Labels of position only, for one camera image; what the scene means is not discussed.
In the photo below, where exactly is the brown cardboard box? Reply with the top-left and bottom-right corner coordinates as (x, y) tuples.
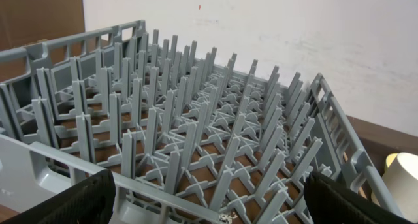
(0, 0), (86, 83)

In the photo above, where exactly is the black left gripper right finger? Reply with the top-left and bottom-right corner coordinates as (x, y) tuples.
(303, 171), (411, 224)

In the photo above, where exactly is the grey plastic dish rack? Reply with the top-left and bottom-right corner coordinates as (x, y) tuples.
(1, 20), (400, 223)

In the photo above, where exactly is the white paper cup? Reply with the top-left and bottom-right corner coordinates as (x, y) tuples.
(382, 152), (418, 223)

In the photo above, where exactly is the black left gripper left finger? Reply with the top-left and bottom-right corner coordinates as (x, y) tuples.
(4, 169), (116, 224)

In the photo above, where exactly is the yellow round plate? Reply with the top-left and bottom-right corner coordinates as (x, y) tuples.
(384, 153), (398, 172)

